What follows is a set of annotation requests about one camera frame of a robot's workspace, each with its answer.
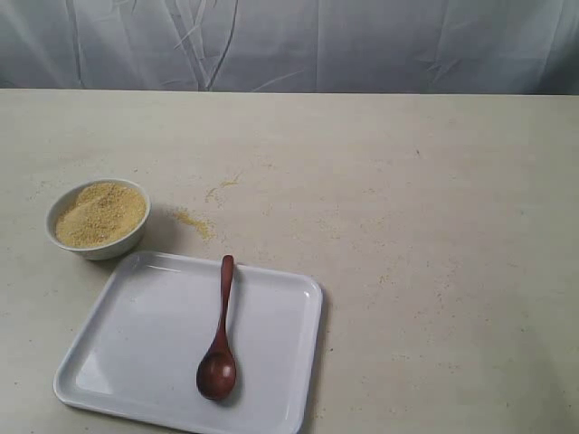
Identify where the grain pile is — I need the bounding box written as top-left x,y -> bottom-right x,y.
168,173 -> 241,241

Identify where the dark red wooden spoon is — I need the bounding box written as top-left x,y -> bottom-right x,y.
196,255 -> 237,401

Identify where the white rectangular plastic tray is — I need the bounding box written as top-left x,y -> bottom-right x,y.
53,251 -> 323,433

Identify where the white ceramic bowl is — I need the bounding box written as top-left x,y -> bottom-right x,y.
45,178 -> 152,260

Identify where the beige grainy powder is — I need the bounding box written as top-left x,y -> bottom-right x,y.
55,182 -> 147,248

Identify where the white wrinkled backdrop cloth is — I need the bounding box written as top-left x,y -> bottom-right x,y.
1,1 -> 578,95

